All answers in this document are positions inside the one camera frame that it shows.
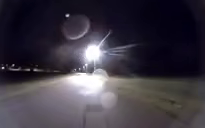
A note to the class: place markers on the street lamp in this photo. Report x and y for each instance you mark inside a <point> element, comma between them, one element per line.
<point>93,53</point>

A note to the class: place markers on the dark grass verge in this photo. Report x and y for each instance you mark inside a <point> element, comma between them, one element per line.
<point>23,77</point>

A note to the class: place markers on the row of distant lights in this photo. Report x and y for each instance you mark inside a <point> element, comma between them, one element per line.
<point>20,68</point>

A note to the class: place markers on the grey paved path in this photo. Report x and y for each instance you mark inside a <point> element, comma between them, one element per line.
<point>66,106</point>

